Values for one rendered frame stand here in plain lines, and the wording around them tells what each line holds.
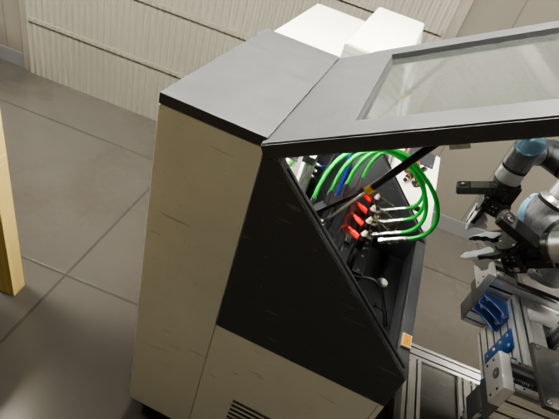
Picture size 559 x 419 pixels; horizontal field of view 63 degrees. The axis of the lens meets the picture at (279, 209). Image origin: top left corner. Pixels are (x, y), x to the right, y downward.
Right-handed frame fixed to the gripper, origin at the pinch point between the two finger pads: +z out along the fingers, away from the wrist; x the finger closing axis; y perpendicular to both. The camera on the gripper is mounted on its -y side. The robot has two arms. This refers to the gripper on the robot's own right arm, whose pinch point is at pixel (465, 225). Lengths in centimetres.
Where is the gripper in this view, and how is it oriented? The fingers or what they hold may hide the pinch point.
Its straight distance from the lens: 161.5
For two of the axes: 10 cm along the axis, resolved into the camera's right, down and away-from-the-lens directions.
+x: 3.4, -5.3, 7.8
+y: 9.1, 4.0, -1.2
